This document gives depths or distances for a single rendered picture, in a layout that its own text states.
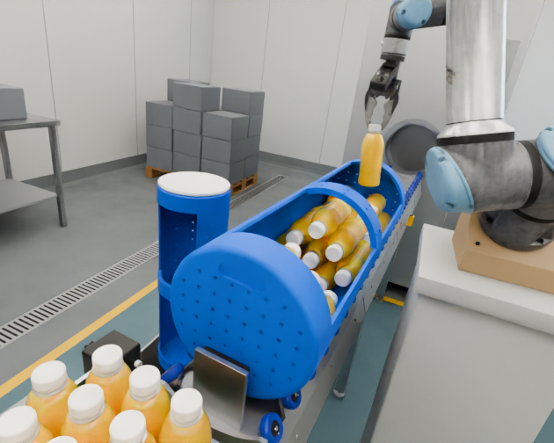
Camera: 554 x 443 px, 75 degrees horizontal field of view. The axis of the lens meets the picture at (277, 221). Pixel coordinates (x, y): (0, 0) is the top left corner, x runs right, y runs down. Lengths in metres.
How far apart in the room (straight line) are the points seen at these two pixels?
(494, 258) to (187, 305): 0.60
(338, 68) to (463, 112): 5.13
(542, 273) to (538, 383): 0.21
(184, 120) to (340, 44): 2.59
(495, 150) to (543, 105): 5.07
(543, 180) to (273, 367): 0.52
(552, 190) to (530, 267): 0.20
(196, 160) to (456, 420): 3.89
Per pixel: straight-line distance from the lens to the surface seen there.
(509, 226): 0.82
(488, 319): 0.83
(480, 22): 0.69
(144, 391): 0.54
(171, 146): 4.60
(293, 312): 0.54
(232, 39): 6.43
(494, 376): 0.90
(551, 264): 0.88
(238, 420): 0.68
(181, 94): 4.43
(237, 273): 0.57
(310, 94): 5.87
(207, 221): 1.38
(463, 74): 0.68
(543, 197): 0.72
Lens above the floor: 1.49
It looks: 23 degrees down
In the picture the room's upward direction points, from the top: 8 degrees clockwise
